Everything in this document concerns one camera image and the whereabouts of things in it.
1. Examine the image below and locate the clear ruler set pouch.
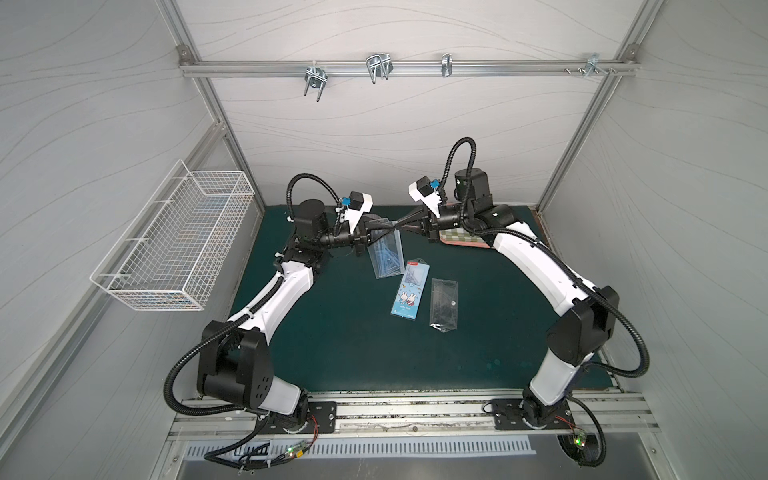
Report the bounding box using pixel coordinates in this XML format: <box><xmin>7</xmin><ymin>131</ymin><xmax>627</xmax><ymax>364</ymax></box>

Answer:
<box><xmin>368</xmin><ymin>230</ymin><xmax>405</xmax><ymax>279</ymax></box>

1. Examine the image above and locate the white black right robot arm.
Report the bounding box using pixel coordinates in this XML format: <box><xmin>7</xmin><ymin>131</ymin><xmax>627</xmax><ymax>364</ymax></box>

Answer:
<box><xmin>395</xmin><ymin>137</ymin><xmax>650</xmax><ymax>430</ymax></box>

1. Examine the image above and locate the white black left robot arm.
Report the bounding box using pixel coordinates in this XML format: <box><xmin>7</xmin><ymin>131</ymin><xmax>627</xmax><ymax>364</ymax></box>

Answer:
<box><xmin>163</xmin><ymin>173</ymin><xmax>397</xmax><ymax>471</ymax></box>

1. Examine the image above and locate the blue printed ruler set card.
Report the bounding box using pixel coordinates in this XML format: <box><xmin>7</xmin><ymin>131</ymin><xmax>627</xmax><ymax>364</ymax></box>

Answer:
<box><xmin>390</xmin><ymin>259</ymin><xmax>430</xmax><ymax>320</ymax></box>

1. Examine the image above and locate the pink plastic tray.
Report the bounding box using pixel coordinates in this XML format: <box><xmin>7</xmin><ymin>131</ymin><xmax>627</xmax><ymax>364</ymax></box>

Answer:
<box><xmin>437</xmin><ymin>230</ymin><xmax>492</xmax><ymax>250</ymax></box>

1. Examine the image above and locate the metal u-bolt clamp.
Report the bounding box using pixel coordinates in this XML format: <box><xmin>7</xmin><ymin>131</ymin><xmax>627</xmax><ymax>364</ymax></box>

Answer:
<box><xmin>441</xmin><ymin>53</ymin><xmax>453</xmax><ymax>78</ymax></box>
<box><xmin>303</xmin><ymin>65</ymin><xmax>328</xmax><ymax>102</ymax></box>
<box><xmin>365</xmin><ymin>53</ymin><xmax>393</xmax><ymax>84</ymax></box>

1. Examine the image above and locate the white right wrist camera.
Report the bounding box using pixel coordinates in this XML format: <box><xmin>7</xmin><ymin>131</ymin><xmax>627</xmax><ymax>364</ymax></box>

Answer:
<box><xmin>408</xmin><ymin>176</ymin><xmax>442</xmax><ymax>217</ymax></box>

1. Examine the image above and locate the white wire basket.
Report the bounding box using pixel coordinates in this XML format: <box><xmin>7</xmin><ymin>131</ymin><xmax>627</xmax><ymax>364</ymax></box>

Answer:
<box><xmin>90</xmin><ymin>160</ymin><xmax>254</xmax><ymax>312</ymax></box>

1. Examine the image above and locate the metal bracket clamp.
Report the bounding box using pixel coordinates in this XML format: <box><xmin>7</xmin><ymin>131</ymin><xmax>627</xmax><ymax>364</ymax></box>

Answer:
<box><xmin>564</xmin><ymin>53</ymin><xmax>618</xmax><ymax>78</ymax></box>

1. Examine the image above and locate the aluminium overhead rail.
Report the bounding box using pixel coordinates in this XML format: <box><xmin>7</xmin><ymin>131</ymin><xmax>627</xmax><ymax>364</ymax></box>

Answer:
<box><xmin>179</xmin><ymin>55</ymin><xmax>640</xmax><ymax>79</ymax></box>

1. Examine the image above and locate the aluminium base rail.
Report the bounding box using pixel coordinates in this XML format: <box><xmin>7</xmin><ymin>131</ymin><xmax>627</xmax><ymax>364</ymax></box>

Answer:
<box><xmin>167</xmin><ymin>389</ymin><xmax>661</xmax><ymax>442</ymax></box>

